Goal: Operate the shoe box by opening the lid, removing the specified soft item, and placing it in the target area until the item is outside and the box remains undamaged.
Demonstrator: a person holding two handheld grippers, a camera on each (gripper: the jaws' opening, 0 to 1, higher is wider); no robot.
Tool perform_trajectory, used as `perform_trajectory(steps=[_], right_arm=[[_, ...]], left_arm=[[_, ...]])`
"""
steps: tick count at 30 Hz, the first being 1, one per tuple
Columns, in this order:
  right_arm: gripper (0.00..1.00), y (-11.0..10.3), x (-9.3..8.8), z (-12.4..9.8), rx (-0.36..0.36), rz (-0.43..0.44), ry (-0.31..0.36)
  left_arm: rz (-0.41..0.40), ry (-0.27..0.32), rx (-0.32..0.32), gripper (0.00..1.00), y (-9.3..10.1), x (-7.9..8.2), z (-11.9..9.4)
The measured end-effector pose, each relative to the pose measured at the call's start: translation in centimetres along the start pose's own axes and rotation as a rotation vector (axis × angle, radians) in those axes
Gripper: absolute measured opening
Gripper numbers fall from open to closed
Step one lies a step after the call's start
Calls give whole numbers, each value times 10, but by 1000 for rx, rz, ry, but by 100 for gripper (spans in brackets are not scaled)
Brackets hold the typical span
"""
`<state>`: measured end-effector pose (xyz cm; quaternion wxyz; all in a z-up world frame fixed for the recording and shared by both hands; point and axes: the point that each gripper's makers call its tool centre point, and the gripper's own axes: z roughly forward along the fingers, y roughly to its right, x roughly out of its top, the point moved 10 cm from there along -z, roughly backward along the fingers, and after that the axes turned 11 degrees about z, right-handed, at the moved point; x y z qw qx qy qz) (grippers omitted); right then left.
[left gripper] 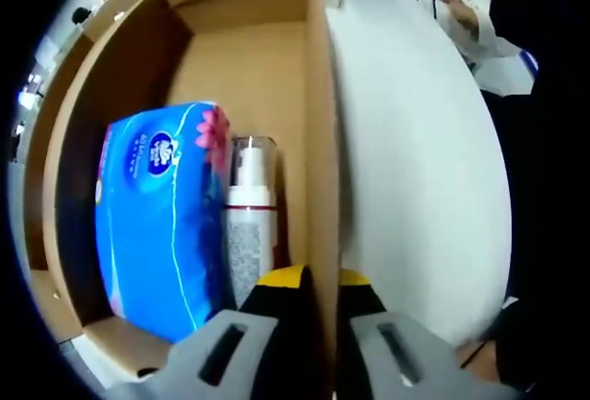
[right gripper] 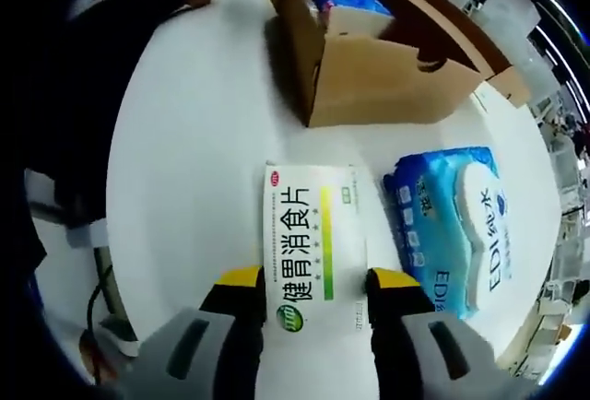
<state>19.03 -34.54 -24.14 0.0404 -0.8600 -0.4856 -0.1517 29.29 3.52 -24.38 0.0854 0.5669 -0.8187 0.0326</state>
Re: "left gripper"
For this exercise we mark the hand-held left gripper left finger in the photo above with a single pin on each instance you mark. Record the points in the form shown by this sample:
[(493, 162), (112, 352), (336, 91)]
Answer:
[(221, 358)]

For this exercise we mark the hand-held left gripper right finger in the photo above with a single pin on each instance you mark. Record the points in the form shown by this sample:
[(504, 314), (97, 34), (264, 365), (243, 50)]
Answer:
[(405, 363)]

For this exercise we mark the white spray bottle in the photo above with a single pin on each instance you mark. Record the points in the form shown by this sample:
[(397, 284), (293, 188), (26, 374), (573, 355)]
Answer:
[(249, 243)]

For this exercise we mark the brown cardboard shoe box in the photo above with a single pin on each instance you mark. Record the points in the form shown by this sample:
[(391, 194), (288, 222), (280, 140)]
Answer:
[(258, 73)]

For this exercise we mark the blue tissue pack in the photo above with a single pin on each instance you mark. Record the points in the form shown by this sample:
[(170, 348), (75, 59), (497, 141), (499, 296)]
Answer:
[(156, 234)]

